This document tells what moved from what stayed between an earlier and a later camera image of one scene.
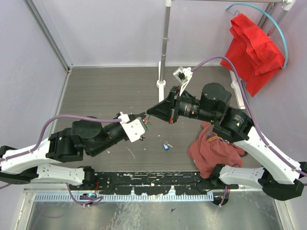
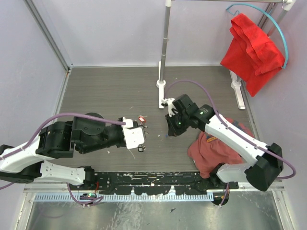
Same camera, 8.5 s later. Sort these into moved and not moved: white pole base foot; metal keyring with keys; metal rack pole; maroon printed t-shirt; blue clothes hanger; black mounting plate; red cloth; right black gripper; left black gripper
Moved: right black gripper; left black gripper; metal keyring with keys
Not moved: white pole base foot; blue clothes hanger; red cloth; maroon printed t-shirt; metal rack pole; black mounting plate
